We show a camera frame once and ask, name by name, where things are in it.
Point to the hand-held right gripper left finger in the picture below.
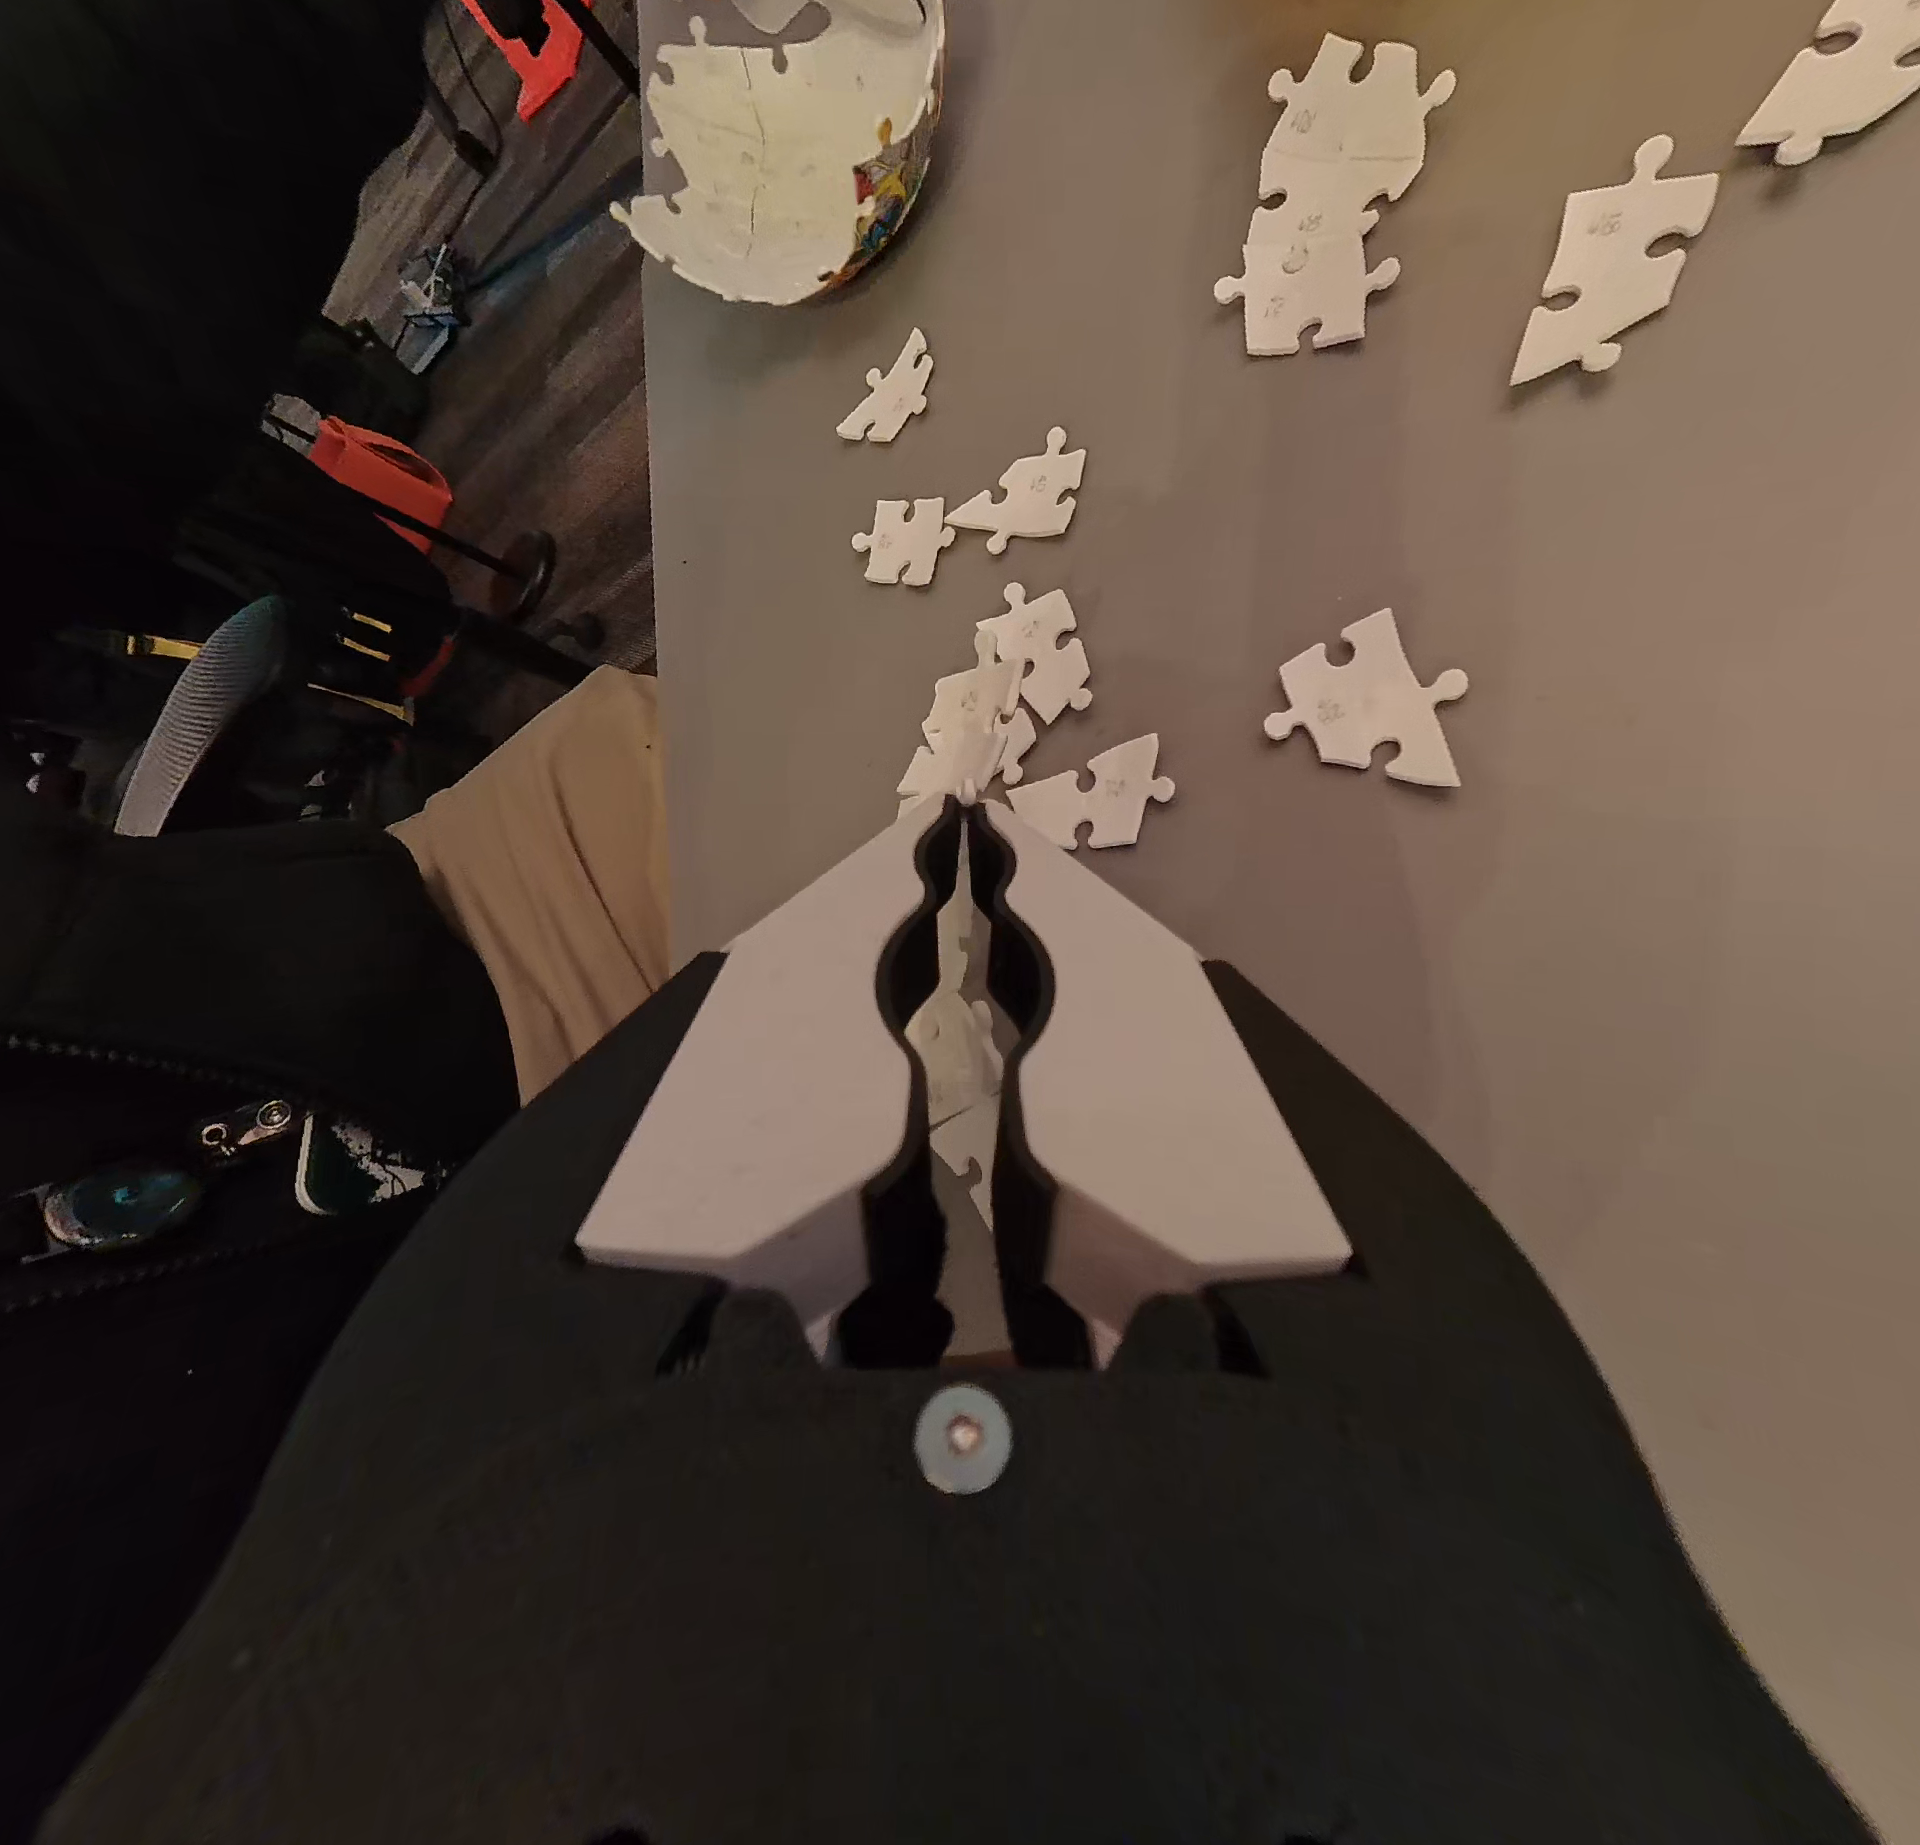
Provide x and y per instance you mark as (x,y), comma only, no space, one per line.
(752,1108)

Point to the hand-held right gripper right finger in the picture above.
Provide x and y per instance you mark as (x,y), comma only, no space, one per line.
(1170,1108)

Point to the partly built puzzle ball shell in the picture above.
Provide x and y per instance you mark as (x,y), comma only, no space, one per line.
(779,179)

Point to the single curved white puzzle piece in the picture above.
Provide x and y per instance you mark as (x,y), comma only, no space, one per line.
(960,1043)

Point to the joined white puzzle pieces cluster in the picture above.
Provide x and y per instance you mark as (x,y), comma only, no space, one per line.
(1320,195)

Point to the red plastic stool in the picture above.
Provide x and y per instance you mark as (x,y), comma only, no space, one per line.
(540,61)

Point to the person's beige trousers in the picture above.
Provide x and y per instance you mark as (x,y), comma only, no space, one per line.
(558,857)

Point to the white-edged badge card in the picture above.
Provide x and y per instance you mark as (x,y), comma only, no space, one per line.
(354,1167)

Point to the small bluish floor object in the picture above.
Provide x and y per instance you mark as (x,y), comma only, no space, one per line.
(432,300)

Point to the silver badge clip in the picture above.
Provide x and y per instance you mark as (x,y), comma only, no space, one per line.
(246,1124)

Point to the orange case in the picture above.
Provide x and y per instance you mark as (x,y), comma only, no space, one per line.
(382,480)

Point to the black tripod stand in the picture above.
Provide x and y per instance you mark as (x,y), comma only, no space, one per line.
(453,532)

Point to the round teal button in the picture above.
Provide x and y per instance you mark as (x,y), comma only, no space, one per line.
(120,1209)

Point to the grey mesh office chair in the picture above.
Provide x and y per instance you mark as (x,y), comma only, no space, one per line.
(188,721)

